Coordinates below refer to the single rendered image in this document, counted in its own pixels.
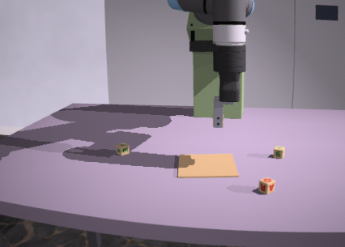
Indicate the peach flat mat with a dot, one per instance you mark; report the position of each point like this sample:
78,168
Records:
207,166

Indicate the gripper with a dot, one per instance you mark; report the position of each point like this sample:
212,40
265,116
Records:
229,58

